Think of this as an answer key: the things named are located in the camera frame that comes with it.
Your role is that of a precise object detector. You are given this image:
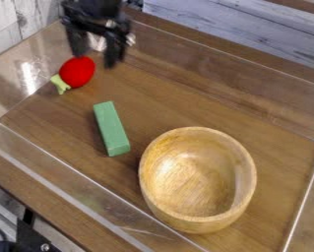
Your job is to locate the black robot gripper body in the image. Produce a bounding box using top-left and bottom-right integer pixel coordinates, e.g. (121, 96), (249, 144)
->
(60, 0), (134, 44)

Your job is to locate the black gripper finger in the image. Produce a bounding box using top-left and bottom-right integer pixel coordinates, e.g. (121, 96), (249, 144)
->
(104, 31), (125, 69)
(65, 29), (89, 57)

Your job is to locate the red plush strawberry toy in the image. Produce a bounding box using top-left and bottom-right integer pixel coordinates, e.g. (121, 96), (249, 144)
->
(49, 56), (96, 95)

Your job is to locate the green rectangular block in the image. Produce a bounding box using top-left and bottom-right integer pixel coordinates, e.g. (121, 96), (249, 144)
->
(93, 101), (129, 157)

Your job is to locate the wooden bowl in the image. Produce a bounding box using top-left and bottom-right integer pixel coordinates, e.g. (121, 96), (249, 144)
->
(137, 127), (257, 234)

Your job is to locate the black table clamp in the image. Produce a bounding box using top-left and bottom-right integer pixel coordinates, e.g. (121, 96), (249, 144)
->
(15, 210), (61, 252)

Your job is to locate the clear acrylic tray enclosure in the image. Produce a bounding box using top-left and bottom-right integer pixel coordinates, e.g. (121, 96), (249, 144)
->
(0, 14), (314, 252)

